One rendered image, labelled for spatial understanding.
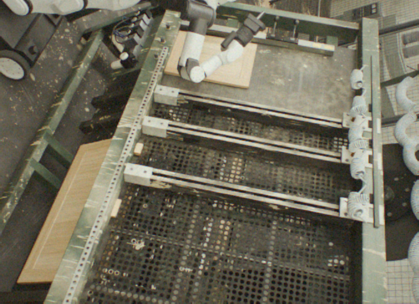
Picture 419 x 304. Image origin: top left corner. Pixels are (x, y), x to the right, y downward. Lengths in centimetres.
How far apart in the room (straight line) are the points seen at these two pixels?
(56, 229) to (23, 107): 85
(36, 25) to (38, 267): 143
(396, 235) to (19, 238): 211
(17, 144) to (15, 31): 66
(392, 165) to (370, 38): 77
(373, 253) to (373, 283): 13
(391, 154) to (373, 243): 103
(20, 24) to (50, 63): 42
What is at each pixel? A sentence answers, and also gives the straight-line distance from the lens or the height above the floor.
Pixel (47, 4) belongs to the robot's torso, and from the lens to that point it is 291.
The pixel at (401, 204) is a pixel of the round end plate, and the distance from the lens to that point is 289.
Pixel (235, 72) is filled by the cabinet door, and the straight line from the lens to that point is 279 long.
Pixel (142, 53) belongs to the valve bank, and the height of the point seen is 76.
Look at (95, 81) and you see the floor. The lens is 367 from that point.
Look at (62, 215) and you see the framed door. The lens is 273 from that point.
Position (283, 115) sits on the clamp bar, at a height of 151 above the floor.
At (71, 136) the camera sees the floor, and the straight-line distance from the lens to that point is 337.
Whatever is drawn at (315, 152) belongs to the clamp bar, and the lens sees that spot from 242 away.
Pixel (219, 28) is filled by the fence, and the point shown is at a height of 111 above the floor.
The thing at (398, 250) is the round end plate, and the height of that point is 191.
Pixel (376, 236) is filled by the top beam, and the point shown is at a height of 192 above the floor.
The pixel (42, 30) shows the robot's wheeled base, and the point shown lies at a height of 19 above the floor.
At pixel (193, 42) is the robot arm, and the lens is 233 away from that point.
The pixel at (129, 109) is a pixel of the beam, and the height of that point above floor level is 83.
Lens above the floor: 235
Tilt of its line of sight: 29 degrees down
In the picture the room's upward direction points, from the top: 79 degrees clockwise
